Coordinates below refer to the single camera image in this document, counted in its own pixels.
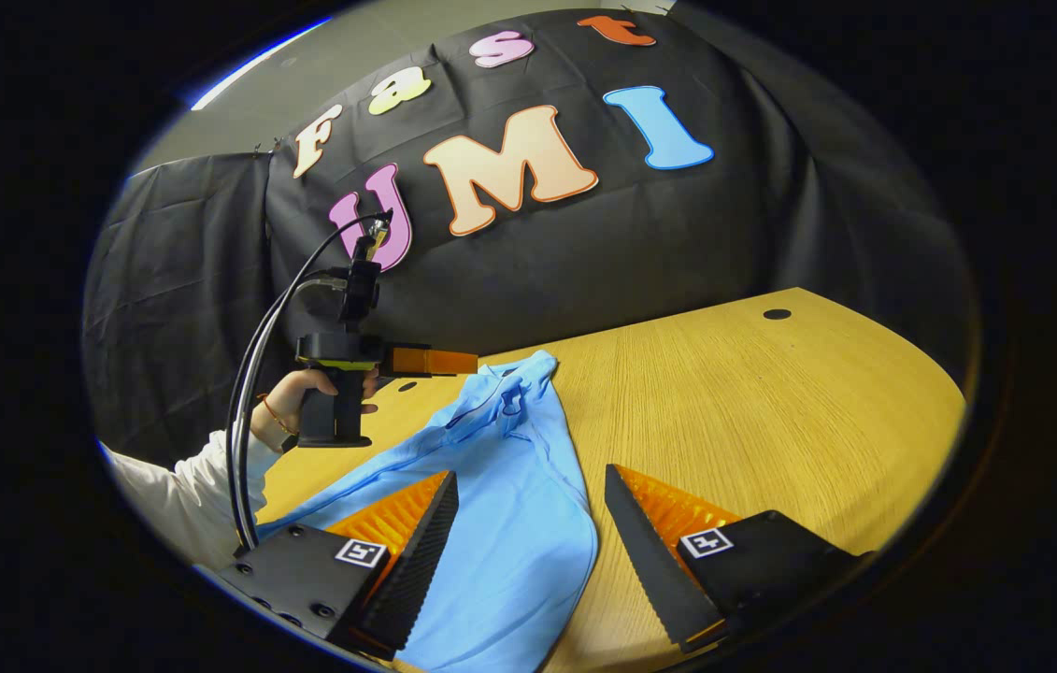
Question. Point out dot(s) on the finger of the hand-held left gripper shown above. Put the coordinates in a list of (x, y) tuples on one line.
[(425, 361)]

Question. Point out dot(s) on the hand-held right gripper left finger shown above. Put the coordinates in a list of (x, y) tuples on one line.
[(421, 561)]

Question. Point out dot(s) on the black backdrop cloth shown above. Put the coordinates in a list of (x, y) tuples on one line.
[(631, 243)]

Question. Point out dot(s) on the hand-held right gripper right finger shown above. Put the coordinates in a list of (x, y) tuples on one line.
[(649, 570)]

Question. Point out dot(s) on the light blue T-shirt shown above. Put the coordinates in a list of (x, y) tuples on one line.
[(509, 505)]

